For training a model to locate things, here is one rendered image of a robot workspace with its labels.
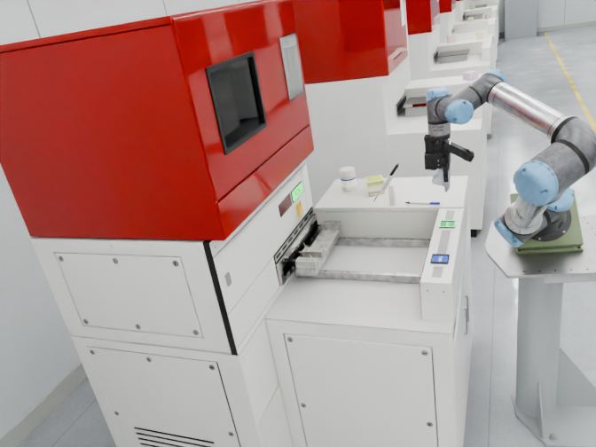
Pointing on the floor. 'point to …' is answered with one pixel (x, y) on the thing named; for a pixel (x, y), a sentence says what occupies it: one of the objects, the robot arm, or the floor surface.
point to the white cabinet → (376, 380)
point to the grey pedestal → (550, 372)
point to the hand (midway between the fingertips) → (448, 188)
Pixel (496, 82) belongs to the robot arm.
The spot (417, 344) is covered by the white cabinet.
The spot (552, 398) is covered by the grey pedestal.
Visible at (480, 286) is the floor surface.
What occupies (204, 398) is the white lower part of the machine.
